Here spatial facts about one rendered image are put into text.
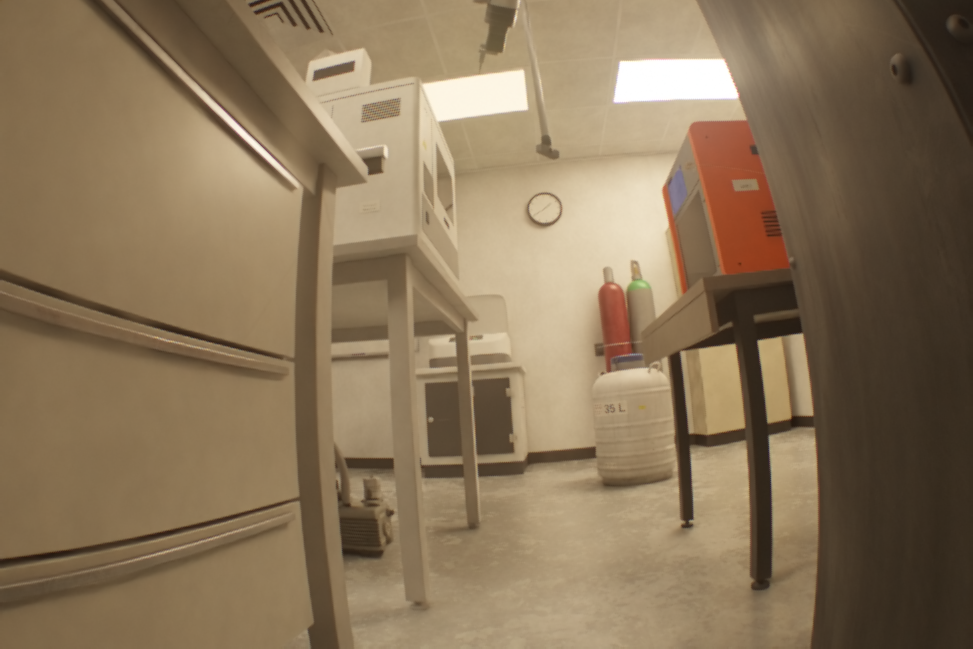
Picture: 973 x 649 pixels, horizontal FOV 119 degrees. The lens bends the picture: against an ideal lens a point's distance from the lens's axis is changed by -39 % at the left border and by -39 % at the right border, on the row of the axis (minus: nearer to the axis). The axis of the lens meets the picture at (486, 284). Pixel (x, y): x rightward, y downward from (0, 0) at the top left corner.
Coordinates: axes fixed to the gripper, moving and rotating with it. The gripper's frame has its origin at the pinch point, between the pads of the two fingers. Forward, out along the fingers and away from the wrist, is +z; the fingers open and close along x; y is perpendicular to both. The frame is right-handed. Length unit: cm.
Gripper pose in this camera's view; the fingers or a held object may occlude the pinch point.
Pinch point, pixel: (479, 70)
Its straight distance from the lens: 122.8
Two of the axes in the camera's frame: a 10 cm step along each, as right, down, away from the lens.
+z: -1.8, 7.4, 6.5
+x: 0.5, -6.5, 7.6
